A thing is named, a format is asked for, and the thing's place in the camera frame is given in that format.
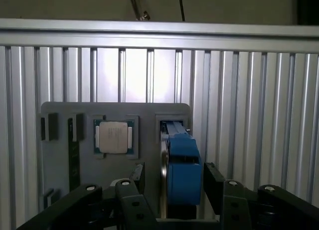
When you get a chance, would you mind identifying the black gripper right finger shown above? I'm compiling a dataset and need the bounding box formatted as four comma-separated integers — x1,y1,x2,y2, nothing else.
203,162,319,230

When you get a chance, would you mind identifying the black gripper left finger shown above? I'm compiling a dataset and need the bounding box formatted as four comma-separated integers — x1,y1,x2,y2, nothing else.
14,162,160,230

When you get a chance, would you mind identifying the hard disk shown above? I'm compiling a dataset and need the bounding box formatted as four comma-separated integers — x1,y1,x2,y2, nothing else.
159,119,203,220

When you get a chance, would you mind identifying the grey parts rack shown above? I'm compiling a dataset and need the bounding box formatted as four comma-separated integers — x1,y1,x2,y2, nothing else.
39,101,192,221

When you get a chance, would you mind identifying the silver CPU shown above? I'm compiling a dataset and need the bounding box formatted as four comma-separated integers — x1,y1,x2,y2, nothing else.
94,119,134,155

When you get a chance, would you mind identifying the grey metal rod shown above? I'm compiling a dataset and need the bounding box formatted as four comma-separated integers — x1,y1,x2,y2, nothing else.
128,0,151,21

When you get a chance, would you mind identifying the black round floor object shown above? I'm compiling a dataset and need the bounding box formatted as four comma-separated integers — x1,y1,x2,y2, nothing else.
298,0,319,25

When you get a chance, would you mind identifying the black floor cable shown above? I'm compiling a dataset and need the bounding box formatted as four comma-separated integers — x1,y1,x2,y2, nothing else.
178,0,187,21

